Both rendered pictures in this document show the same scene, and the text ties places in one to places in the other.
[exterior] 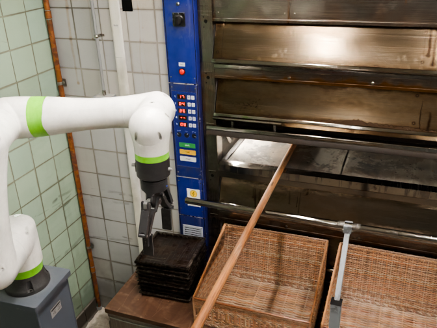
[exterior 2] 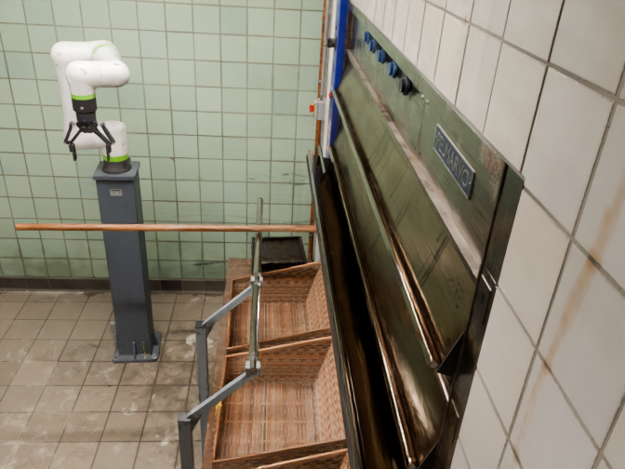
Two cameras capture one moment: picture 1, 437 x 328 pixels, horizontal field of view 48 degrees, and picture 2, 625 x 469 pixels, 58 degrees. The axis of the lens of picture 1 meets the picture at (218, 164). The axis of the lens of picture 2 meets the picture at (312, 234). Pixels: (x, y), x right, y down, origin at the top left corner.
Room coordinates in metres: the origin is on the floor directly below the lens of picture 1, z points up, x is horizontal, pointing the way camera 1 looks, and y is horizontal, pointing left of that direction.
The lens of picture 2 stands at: (1.06, -2.22, 2.37)
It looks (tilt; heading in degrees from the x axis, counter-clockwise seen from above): 29 degrees down; 63
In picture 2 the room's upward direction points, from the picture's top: 4 degrees clockwise
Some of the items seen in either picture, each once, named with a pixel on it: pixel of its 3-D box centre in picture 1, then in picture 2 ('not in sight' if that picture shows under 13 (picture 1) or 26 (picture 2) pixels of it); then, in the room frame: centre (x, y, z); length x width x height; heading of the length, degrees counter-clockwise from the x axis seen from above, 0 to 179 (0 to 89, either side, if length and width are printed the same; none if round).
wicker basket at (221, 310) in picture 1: (263, 280); (278, 314); (1.93, -0.19, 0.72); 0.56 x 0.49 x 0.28; 70
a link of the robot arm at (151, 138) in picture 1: (150, 131); (83, 78); (1.22, 0.18, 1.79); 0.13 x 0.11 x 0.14; 178
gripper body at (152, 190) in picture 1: (155, 190); (86, 121); (1.21, 0.18, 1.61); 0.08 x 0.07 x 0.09; 162
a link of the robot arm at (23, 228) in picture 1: (16, 246); (111, 140); (1.35, 0.66, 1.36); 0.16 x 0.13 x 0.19; 178
